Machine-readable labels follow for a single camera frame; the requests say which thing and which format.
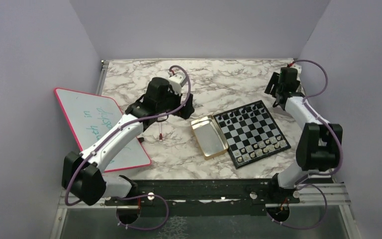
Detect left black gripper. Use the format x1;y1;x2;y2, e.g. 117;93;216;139
157;85;194;119

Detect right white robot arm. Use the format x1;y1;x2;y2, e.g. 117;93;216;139
265;66;343;203

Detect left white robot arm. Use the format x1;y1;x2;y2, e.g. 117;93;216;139
62;74;194;206

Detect small red white marker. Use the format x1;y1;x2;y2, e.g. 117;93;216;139
159;122;163;141

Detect gold metal tin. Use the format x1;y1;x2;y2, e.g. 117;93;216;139
191;116;229;160

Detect black white chessboard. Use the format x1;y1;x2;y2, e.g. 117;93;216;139
214;100;291;169

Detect red framed whiteboard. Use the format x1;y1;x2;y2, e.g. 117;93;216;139
54;88;151;173

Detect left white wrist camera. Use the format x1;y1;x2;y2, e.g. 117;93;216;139
168;73;188;88

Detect black table front rail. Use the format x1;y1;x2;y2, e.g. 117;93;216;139
94;179;302;217

